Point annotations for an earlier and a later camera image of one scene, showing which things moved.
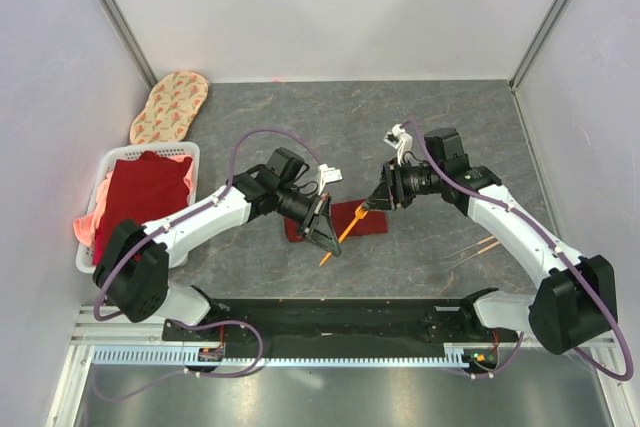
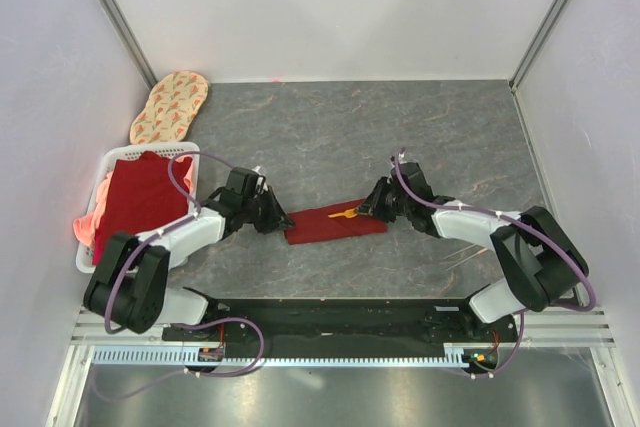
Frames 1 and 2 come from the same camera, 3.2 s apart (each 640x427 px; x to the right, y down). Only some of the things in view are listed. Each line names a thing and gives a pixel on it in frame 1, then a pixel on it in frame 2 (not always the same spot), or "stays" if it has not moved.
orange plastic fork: (359, 213) → (350, 213)
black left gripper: (318, 226) → (276, 214)
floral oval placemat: (170, 108) stays
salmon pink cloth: (86, 226) stays
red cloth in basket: (141, 189) stays
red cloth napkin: (373, 221) stays
